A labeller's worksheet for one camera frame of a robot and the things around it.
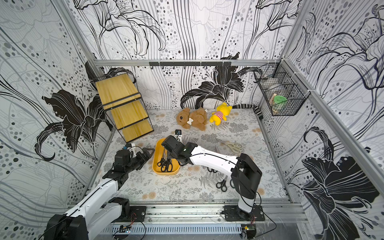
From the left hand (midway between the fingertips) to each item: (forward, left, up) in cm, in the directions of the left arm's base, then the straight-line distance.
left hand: (154, 155), depth 85 cm
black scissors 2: (-3, -9, -8) cm, 12 cm away
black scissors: (-1, -5, -8) cm, 9 cm away
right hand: (+2, -11, +4) cm, 12 cm away
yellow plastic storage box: (+3, 0, -7) cm, 7 cm away
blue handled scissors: (-13, -45, -4) cm, 47 cm away
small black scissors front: (-13, -40, -7) cm, 42 cm away
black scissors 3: (-5, -34, -7) cm, 35 cm away
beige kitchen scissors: (+11, -51, -6) cm, 52 cm away
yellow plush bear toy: (+40, -44, -1) cm, 59 cm away
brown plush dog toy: (+29, -18, 0) cm, 35 cm away
